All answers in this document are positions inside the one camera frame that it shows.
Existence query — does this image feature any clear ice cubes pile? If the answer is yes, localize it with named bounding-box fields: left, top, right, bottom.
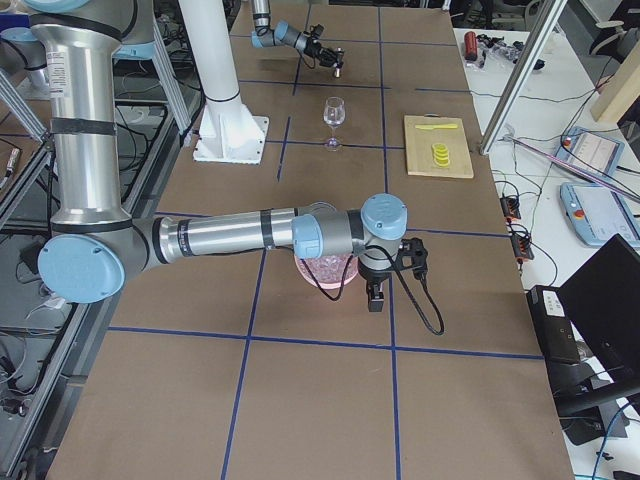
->
left=295, top=254, right=350, bottom=288

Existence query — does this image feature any black box device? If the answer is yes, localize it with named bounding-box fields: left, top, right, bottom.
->
left=526, top=285, right=580, bottom=365

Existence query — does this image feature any steel cocktail jigger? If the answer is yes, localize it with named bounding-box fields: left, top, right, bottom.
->
left=333, top=47, right=344, bottom=78

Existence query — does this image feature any black laptop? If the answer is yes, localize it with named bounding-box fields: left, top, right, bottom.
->
left=556, top=233, right=640, bottom=371

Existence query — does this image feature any orange black connector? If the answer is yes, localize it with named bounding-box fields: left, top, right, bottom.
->
left=510, top=231, right=534, bottom=263
left=500, top=195, right=521, bottom=222

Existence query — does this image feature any clear wine glass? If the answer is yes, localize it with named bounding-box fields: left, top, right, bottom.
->
left=323, top=97, right=346, bottom=151

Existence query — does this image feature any yellow plastic knife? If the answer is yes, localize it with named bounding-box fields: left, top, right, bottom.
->
left=414, top=123, right=459, bottom=131

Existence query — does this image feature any aluminium frame post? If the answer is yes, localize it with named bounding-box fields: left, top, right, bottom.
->
left=479, top=0, right=567, bottom=155

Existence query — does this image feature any teach pendant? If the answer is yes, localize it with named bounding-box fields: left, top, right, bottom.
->
left=556, top=126, right=624, bottom=177
left=560, top=182, right=639, bottom=248

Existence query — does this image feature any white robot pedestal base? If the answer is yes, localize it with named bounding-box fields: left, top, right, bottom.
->
left=181, top=1, right=269, bottom=165

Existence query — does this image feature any teach pendant near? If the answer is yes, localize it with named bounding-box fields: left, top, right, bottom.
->
left=560, top=182, right=639, bottom=248

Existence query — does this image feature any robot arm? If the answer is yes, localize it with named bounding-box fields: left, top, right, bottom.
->
left=29, top=1, right=409, bottom=311
left=250, top=0, right=344, bottom=77

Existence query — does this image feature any teach pendant far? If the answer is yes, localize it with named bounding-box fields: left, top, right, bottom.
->
left=556, top=126, right=624, bottom=177

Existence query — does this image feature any orange black connector far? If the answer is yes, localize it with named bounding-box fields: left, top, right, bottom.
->
left=500, top=195, right=521, bottom=222

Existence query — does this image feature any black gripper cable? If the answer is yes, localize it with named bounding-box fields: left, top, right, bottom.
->
left=299, top=239, right=446, bottom=336

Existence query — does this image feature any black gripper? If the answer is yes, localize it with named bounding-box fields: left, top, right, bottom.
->
left=358, top=249, right=394, bottom=313
left=310, top=41, right=344, bottom=69

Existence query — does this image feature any pink bowl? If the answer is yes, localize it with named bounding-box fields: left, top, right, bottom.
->
left=294, top=254, right=358, bottom=290

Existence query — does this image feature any wooden plank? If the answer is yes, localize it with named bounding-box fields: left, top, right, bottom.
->
left=591, top=43, right=640, bottom=123

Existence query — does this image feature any red cylinder can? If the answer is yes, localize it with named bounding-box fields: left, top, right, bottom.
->
left=463, top=31, right=478, bottom=62

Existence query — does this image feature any bamboo cutting board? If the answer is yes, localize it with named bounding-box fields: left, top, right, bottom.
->
left=404, top=115, right=474, bottom=179

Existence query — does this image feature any orange black connector near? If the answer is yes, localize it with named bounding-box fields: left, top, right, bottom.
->
left=510, top=231, right=534, bottom=263

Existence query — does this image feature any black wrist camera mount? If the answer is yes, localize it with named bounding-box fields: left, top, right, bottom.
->
left=396, top=237, right=428, bottom=280

